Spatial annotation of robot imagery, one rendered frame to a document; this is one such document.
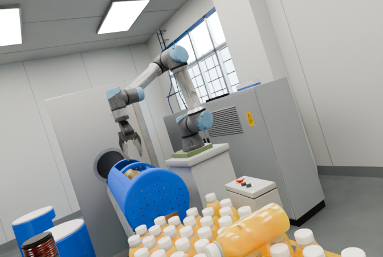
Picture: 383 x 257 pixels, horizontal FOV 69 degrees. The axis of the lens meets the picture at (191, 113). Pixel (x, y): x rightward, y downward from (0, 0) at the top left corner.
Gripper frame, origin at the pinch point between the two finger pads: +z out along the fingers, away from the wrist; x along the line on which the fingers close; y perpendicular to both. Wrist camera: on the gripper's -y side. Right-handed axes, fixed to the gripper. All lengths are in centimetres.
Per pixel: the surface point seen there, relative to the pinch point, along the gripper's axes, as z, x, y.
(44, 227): 35, 63, 95
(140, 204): 17.4, 6.6, -20.7
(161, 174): 9.1, -5.3, -20.7
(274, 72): -28, -230, 159
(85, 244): 35, 34, 18
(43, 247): 5, 34, -68
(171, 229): 20, 3, -53
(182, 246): 21, 4, -65
